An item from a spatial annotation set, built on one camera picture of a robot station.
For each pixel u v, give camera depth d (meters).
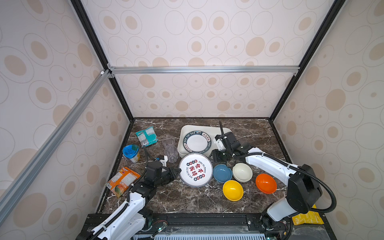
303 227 0.73
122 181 0.85
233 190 0.82
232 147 0.65
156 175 0.63
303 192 0.43
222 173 0.89
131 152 0.89
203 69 0.90
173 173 0.71
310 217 0.73
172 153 0.97
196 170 0.83
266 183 0.84
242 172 0.87
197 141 1.04
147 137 1.06
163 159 0.76
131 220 0.59
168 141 1.03
